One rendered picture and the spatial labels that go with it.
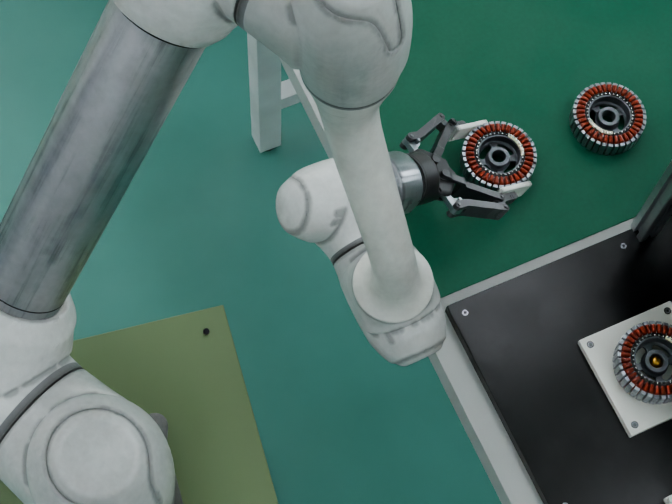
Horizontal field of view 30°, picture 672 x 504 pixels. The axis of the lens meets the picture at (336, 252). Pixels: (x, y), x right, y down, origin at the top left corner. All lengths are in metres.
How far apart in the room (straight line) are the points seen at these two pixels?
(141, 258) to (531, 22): 1.02
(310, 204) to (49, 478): 0.48
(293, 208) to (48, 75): 1.37
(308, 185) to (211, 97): 1.24
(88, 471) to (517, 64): 1.00
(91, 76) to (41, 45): 1.69
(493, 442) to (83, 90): 0.81
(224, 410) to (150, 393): 0.10
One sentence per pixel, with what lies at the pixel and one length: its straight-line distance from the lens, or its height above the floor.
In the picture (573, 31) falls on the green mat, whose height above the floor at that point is 0.75.
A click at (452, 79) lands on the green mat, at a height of 0.75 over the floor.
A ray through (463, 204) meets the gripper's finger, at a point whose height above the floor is 0.85.
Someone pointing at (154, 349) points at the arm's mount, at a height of 0.86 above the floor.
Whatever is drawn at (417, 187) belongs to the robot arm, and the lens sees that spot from 1.69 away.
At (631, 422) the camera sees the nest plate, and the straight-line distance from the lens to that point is 1.77.
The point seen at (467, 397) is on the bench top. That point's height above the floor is 0.75.
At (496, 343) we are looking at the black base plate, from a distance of 1.77.
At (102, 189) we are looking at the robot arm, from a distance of 1.27.
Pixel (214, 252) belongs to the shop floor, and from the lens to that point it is 2.63.
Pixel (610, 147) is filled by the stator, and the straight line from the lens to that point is 1.92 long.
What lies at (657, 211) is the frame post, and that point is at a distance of 1.79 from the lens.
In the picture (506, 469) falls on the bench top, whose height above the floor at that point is 0.75.
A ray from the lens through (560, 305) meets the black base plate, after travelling 1.81.
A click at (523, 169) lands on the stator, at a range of 1.87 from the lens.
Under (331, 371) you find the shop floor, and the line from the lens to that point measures 2.54.
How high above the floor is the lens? 2.42
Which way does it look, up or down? 67 degrees down
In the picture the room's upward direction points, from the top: 6 degrees clockwise
